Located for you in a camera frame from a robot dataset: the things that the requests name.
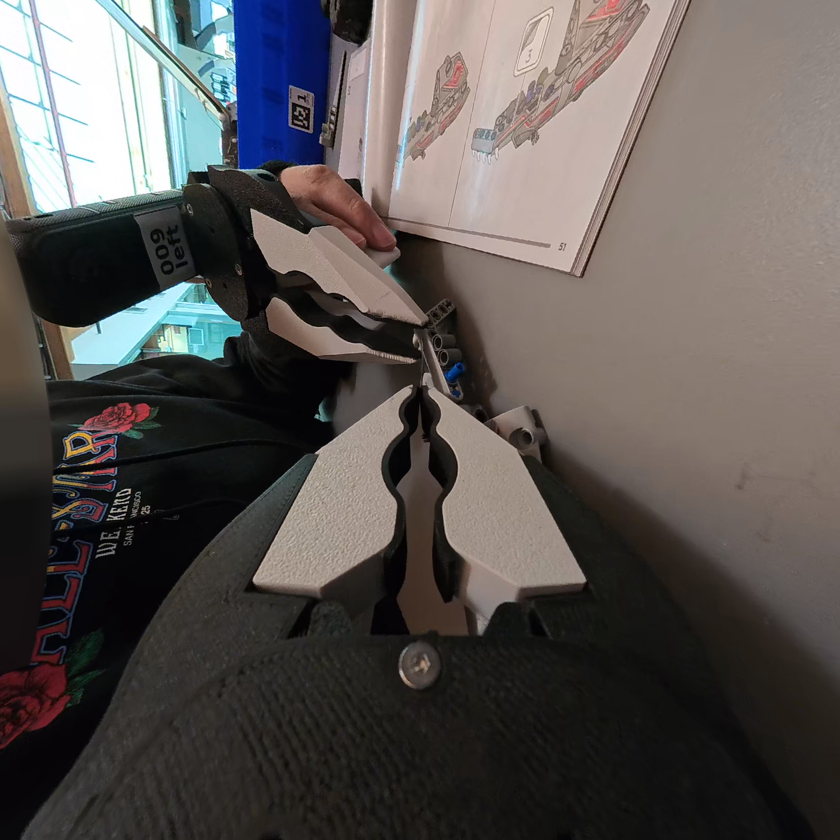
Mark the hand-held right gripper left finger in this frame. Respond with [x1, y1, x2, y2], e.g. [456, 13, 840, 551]
[252, 386, 421, 621]

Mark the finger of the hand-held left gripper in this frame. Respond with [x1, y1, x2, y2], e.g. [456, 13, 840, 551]
[249, 209, 429, 328]
[266, 289, 424, 365]

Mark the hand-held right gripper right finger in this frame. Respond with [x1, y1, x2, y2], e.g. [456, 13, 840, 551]
[419, 387, 588, 636]

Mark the grey toy brick jaw assembly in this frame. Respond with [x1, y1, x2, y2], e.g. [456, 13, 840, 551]
[412, 297, 547, 463]

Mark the grey desk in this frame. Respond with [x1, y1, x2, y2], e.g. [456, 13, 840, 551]
[387, 0, 840, 840]

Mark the person's left hand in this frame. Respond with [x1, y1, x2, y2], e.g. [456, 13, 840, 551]
[281, 163, 399, 250]

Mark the person's black printed hoodie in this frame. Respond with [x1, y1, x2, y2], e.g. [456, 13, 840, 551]
[0, 335, 368, 840]

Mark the grey toy brick beam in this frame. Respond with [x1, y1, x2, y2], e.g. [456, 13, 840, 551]
[320, 51, 350, 148]

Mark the window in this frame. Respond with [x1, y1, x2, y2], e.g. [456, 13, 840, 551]
[0, 0, 236, 382]

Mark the toy building instruction booklet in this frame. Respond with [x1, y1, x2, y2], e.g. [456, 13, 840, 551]
[362, 0, 693, 278]

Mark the blue plastic bin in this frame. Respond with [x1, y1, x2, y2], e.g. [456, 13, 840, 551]
[233, 0, 333, 170]

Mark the black toy brick chassis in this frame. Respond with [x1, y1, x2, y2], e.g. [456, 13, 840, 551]
[320, 0, 376, 46]

